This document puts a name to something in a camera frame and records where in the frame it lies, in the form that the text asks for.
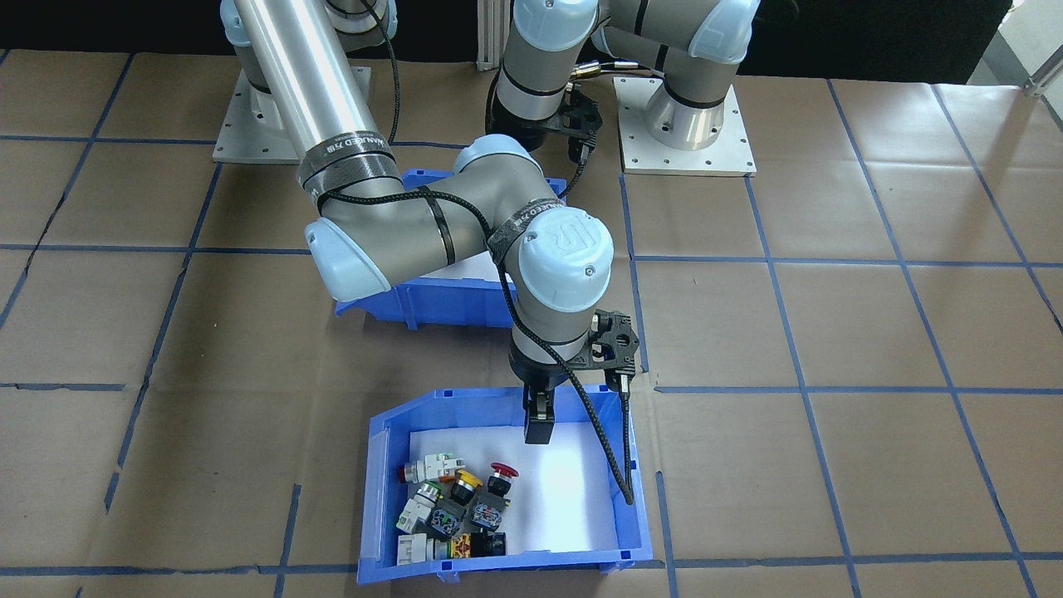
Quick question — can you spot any blue battery bin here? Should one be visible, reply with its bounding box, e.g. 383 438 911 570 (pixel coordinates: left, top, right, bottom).
334 166 571 331

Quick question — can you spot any blue switch parts bin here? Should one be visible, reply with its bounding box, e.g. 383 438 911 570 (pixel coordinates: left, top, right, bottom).
355 385 654 587

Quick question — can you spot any red mushroom push button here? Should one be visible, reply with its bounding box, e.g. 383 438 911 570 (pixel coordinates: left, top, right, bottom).
475 461 522 532

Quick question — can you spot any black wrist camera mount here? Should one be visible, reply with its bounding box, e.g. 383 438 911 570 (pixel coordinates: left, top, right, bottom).
560 85 605 169
581 308 643 394

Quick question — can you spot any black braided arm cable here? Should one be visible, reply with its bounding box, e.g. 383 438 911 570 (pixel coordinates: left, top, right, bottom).
316 0 637 507

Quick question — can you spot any yellow push button switch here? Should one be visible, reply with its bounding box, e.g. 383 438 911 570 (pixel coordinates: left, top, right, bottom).
430 468 485 539

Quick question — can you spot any black printed velcro strap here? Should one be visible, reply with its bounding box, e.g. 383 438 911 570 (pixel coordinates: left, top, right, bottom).
296 130 399 192
485 197 567 268

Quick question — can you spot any upright aluminium frame bar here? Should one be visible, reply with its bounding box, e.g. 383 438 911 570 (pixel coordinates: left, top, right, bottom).
476 0 517 72

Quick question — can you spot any white switch red lens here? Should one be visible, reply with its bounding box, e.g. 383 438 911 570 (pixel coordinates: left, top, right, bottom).
398 452 467 488

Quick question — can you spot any thin black strap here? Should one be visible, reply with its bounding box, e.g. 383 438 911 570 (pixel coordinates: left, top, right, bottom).
425 193 459 268

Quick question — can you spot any white switch green ring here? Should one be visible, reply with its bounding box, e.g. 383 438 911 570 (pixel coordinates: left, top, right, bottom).
394 481 442 535

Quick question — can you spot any white square base plate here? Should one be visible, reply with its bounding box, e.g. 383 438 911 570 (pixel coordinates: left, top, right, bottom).
212 65 373 165
612 76 757 178

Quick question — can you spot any black frame cover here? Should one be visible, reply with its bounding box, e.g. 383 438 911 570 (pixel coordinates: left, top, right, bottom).
0 0 1018 63

